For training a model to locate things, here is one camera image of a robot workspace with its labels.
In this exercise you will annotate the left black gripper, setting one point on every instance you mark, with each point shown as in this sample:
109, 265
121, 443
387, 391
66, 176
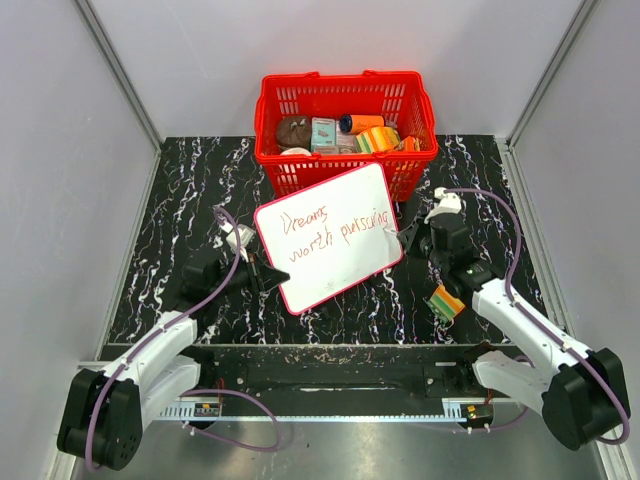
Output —
260, 275

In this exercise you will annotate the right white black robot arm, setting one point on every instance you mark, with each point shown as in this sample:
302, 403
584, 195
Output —
579, 393

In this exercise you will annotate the red plastic shopping basket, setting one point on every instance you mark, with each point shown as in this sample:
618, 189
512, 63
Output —
398, 96

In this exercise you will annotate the white round lid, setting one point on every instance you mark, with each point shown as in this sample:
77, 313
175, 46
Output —
295, 151

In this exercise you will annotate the yellow sponge pack in basket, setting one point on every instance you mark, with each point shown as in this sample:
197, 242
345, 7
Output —
377, 139

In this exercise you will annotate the pink small box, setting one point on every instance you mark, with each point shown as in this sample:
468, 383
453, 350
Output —
345, 143

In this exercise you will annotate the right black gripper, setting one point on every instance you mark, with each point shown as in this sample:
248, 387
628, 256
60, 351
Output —
406, 236

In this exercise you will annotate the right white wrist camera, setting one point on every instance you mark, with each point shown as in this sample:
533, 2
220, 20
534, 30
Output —
444, 203

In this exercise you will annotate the brown chocolate muffin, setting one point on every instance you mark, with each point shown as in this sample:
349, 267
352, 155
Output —
294, 132

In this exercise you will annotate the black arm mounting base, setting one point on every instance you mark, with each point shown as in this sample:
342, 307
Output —
423, 370

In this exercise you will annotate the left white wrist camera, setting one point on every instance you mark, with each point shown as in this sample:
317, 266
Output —
239, 236

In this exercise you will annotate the pink framed whiteboard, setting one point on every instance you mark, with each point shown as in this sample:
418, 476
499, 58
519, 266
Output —
329, 237

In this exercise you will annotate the teal small box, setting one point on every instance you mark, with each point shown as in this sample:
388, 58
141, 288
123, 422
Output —
323, 136

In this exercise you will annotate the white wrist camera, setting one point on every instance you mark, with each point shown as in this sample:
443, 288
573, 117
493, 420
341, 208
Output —
239, 236
444, 203

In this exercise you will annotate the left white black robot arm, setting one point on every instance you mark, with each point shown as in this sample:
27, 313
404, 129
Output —
107, 410

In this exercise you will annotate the orange blue can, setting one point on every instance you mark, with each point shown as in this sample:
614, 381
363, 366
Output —
356, 124

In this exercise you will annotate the orange snack packet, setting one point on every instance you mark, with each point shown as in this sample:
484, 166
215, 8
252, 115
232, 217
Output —
408, 144

